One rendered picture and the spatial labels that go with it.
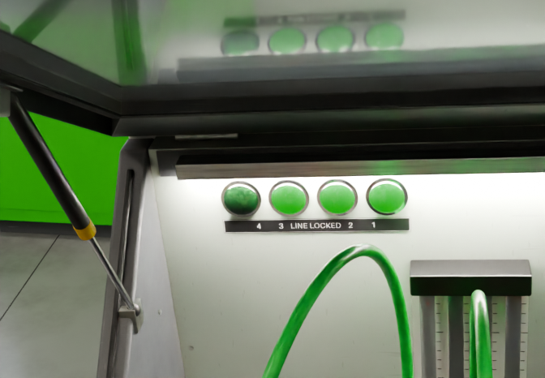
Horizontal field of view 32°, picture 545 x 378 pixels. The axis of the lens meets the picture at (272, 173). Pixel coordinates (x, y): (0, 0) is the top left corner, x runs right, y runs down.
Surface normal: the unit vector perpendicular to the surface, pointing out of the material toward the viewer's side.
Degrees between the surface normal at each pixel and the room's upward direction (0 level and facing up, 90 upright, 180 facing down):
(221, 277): 90
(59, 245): 0
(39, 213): 90
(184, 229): 90
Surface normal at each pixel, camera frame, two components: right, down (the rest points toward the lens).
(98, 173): -0.26, 0.44
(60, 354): -0.09, -0.90
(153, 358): 0.99, -0.02
